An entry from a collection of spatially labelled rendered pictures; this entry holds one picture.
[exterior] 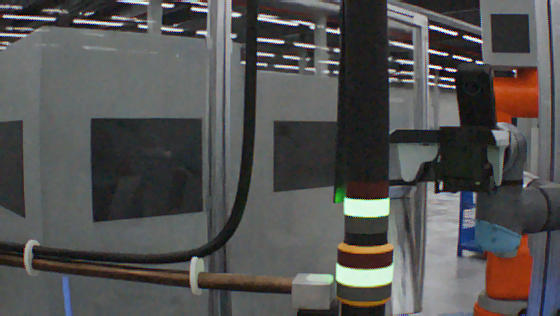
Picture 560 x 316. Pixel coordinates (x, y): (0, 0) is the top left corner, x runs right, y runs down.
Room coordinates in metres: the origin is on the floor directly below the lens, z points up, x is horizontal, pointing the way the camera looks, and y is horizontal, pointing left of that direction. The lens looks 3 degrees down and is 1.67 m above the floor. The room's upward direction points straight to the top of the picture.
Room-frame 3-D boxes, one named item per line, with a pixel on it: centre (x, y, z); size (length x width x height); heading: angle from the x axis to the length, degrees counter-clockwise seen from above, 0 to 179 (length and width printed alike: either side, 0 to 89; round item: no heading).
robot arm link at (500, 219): (0.81, -0.35, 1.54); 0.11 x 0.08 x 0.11; 106
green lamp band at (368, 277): (0.42, -0.07, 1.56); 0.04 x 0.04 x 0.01
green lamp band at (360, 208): (0.42, -0.07, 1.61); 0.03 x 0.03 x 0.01
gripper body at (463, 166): (0.67, -0.24, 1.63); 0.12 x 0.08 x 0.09; 145
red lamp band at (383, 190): (0.42, -0.07, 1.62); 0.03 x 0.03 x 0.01
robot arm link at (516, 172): (0.80, -0.33, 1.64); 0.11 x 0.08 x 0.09; 145
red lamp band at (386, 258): (0.42, -0.07, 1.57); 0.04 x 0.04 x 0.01
